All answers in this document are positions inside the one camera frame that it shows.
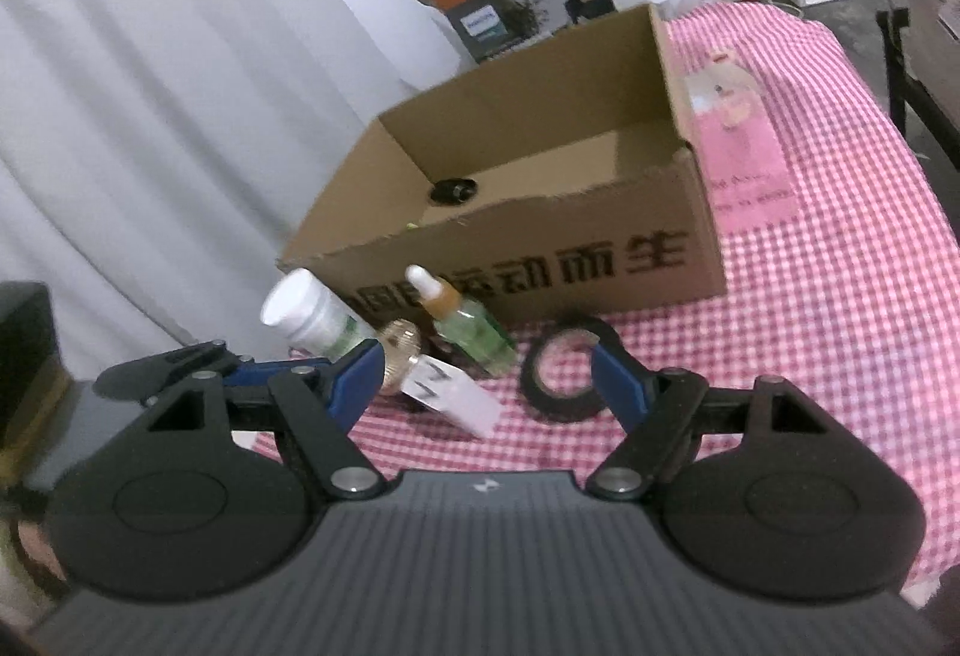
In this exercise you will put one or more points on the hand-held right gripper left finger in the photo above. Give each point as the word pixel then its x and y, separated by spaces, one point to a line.
pixel 352 386

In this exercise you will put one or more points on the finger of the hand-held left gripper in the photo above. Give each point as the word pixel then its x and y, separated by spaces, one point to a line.
pixel 165 360

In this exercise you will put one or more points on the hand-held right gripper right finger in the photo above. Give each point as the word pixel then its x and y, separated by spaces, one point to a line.
pixel 619 382

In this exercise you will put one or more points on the gold-lidded brown jar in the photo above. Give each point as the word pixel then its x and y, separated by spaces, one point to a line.
pixel 397 356

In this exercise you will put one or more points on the black tape roll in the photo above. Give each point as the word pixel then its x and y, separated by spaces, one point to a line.
pixel 555 394

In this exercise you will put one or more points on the white bottle with green label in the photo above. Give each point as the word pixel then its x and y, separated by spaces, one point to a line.
pixel 315 315

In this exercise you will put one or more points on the white charger plug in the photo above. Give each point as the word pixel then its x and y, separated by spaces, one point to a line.
pixel 454 401

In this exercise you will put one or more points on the green glass dropper bottle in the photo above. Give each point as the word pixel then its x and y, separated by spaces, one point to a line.
pixel 469 330

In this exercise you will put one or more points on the brown cardboard box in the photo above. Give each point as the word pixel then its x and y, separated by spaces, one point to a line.
pixel 525 266

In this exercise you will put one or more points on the black oval case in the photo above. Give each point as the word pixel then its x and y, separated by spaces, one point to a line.
pixel 452 190

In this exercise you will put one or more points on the red checkered tablecloth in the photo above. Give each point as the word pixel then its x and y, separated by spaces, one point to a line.
pixel 825 296

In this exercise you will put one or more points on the white curtain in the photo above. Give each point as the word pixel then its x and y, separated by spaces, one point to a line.
pixel 150 101

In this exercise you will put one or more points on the pink printed paper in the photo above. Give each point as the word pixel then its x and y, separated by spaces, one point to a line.
pixel 739 146

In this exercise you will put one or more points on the black metal frame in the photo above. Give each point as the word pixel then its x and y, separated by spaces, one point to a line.
pixel 911 79

